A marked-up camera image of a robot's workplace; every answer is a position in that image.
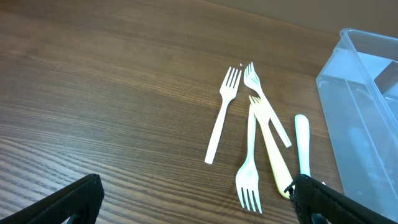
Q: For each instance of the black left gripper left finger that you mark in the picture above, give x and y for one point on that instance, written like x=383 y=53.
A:
x=79 y=202

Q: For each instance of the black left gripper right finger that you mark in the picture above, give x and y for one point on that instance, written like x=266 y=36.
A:
x=315 y=202

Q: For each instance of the yellow plastic fork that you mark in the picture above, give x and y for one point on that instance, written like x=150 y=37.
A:
x=282 y=176

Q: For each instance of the white fork tines down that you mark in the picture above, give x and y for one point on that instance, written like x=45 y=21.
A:
x=247 y=177

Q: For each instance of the light blue plastic fork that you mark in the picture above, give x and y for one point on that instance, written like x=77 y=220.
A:
x=302 y=129

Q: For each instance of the clear white curved fork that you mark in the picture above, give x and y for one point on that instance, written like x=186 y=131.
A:
x=252 y=81

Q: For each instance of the white plastic fork straight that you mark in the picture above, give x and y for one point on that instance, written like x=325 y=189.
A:
x=228 y=92

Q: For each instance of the clear container left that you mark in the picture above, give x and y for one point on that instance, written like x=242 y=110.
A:
x=358 y=93

